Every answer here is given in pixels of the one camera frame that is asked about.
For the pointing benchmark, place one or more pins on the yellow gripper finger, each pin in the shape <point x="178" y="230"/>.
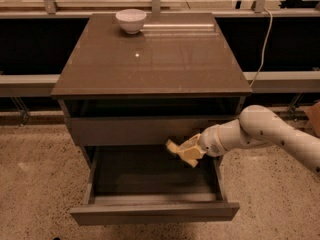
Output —
<point x="192" y="155"/>
<point x="192" y="142"/>

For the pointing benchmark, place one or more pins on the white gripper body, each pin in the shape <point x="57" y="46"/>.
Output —
<point x="210" y="142"/>

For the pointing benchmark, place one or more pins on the yellow sponge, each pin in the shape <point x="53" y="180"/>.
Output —
<point x="173" y="148"/>

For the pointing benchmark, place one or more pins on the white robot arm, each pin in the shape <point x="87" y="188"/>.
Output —
<point x="256" y="126"/>

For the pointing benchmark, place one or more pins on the grey open middle drawer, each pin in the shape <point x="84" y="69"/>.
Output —
<point x="147" y="184"/>

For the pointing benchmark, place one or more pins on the grey drawer cabinet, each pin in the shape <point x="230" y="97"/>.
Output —
<point x="177" y="65"/>

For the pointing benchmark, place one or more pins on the grey top drawer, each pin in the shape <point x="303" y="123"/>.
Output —
<point x="124" y="131"/>

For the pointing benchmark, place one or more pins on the white ceramic bowl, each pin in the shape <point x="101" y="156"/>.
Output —
<point x="131" y="20"/>

